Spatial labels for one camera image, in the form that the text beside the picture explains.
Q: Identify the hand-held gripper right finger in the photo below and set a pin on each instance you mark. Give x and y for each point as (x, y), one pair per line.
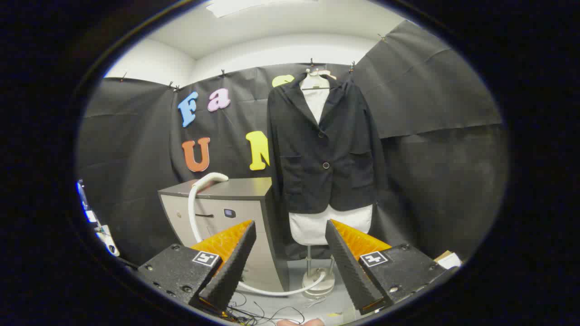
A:
(346, 267)

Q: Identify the wooden clothes hanger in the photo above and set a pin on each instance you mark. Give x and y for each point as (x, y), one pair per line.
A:
(327, 73)

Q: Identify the grey cabinet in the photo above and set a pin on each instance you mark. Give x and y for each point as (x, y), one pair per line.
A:
(235, 201)

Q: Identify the white mannequin torso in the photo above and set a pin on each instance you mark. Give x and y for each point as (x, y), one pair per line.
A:
(331, 226)

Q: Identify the white garment steamer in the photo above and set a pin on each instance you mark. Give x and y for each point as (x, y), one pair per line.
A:
(209, 178)

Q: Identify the ceiling light panel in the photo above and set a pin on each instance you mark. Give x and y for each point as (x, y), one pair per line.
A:
(244, 6)

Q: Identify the black jacket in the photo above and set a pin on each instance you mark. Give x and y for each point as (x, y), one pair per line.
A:
(317, 172)

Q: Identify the mannequin stand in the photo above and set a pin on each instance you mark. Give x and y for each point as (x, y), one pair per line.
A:
(318, 280)

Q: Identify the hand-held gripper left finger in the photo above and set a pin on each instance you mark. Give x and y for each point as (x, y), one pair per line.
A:
(233, 267)

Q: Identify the black backdrop cloth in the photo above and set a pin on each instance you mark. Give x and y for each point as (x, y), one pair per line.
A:
(435, 158)

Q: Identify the cardboard box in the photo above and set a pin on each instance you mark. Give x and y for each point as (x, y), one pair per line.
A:
(448, 260)

